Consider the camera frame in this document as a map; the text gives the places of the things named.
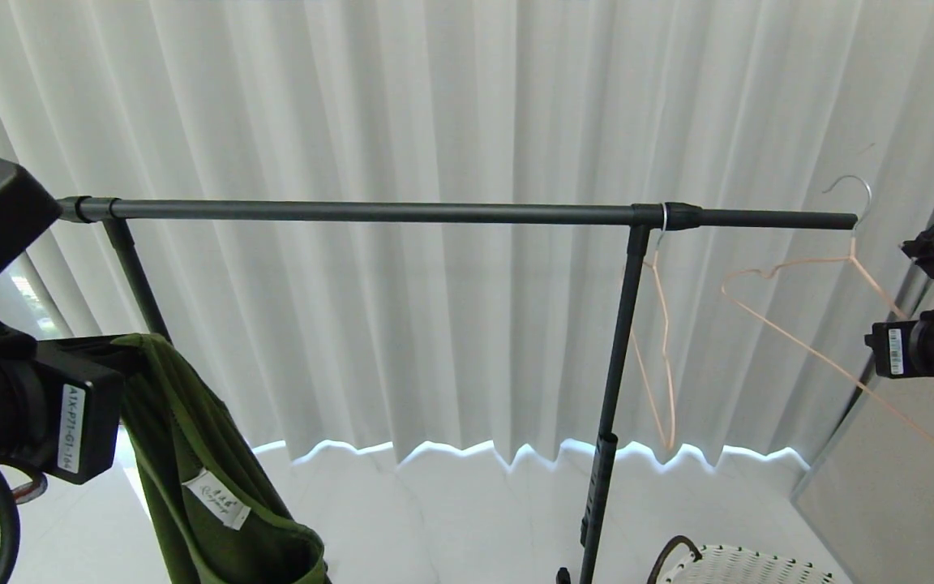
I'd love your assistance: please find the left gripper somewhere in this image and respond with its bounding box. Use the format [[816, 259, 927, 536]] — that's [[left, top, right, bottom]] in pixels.
[[0, 337, 126, 486]]

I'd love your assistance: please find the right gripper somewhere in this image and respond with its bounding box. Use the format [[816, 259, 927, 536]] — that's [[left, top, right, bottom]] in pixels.
[[865, 318, 934, 383]]

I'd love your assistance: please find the pink clothes hanger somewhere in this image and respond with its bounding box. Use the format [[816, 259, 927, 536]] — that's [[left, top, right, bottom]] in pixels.
[[628, 227, 677, 453], [720, 174, 934, 484]]

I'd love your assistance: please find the green garment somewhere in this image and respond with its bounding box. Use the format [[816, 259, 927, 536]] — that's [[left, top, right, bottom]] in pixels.
[[109, 332, 333, 584]]

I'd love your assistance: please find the white laundry basket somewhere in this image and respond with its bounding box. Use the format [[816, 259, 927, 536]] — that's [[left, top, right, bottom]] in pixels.
[[649, 535, 838, 584]]

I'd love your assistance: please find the black clothes rack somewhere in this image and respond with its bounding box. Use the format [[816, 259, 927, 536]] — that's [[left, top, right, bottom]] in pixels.
[[57, 195, 859, 584]]

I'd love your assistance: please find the white curtain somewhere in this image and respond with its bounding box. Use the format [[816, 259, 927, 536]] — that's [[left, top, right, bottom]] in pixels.
[[0, 0, 934, 473]]

